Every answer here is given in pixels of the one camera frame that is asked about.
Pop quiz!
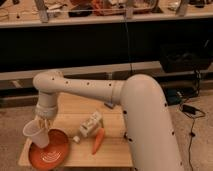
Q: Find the black box on shelf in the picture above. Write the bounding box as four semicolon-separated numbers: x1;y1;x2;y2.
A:
159;42;213;73

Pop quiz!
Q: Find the orange carrot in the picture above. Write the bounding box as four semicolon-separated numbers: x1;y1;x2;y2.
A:
92;128;105;154

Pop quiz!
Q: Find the wooden cutting board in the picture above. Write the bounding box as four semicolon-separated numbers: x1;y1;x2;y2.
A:
19;93;132;168

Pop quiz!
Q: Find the long wooden bench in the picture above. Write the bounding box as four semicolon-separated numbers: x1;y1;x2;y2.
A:
0;0;213;28

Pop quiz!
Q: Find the small blue-grey block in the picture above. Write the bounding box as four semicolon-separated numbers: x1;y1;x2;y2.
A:
104;103;115;109

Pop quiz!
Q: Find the orange ceramic bowl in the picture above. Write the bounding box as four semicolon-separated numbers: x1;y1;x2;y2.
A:
28;129;69;171

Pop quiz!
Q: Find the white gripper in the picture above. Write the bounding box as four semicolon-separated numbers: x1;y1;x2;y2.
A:
35;104;57;130

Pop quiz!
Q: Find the white ceramic cup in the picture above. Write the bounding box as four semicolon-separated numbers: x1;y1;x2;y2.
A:
23;120;49;148

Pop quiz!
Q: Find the small clear bottle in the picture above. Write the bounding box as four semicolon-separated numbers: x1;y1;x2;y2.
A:
72;111;103;144

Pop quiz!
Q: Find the hanging black cable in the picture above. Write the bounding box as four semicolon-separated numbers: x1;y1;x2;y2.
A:
123;16;134;76

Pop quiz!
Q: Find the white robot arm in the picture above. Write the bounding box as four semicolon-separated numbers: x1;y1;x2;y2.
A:
33;70;184;171

